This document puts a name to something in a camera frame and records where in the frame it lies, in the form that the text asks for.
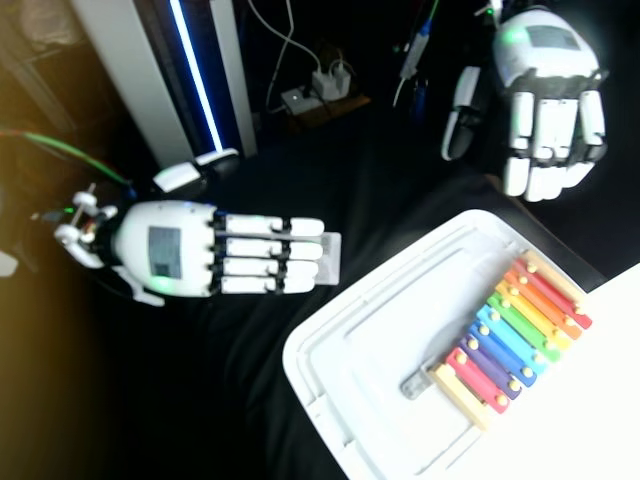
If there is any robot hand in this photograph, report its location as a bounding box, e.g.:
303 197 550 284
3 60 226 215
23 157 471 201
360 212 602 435
439 4 610 204
112 147 327 301

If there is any rainbow toy xylophone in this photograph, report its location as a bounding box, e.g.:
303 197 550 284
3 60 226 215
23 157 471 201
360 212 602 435
429 248 595 432

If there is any white column with blue light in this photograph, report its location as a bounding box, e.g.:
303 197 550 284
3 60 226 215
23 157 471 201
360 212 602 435
69 0 259 169

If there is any brown wooden board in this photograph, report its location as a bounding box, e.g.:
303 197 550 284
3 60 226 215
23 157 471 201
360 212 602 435
287 92 372 132

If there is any black table cloth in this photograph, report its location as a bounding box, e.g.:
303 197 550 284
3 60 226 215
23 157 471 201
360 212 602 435
94 89 640 480

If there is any white plug adapter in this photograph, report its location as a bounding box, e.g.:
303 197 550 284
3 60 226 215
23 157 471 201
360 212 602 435
312 58 354 99

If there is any white power strip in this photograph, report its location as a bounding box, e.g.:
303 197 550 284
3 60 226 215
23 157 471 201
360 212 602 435
279 85 324 114

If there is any white hanging cable adapter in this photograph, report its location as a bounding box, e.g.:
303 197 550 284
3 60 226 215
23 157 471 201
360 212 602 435
392 14 434 106

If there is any white cable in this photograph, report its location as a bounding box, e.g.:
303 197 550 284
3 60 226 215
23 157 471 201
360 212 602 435
264 0 296 114
247 0 325 71

